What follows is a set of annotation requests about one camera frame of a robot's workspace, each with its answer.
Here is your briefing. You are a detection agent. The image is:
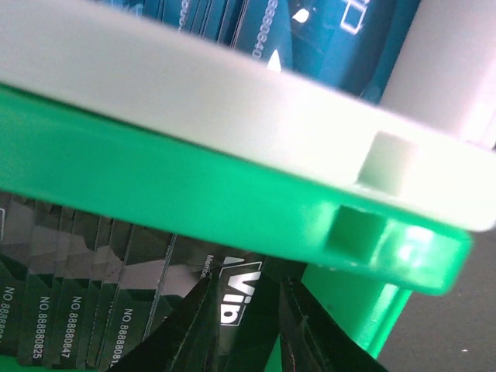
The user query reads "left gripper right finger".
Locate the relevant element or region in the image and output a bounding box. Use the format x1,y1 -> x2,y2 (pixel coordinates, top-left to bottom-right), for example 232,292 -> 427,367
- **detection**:
278,277 -> 386,371

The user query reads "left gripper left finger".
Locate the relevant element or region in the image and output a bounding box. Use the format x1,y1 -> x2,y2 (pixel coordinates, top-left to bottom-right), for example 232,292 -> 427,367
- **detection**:
109,274 -> 215,372

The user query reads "black vip card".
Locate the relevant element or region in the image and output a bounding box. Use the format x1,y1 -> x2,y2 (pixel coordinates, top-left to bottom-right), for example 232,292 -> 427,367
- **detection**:
208,248 -> 307,371

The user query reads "black vip cards stack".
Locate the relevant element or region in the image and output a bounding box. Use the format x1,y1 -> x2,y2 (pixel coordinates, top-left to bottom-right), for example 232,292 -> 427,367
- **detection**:
1,193 -> 219,370

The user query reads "blue cards stack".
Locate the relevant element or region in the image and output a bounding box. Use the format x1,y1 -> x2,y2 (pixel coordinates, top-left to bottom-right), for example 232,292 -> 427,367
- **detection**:
154,0 -> 423,104

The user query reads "green bin middle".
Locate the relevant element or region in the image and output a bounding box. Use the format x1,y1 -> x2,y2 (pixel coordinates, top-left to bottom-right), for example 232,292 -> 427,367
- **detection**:
1,87 -> 473,356

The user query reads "white bin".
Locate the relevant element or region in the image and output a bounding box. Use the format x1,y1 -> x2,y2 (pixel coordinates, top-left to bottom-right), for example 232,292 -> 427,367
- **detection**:
1,1 -> 495,231

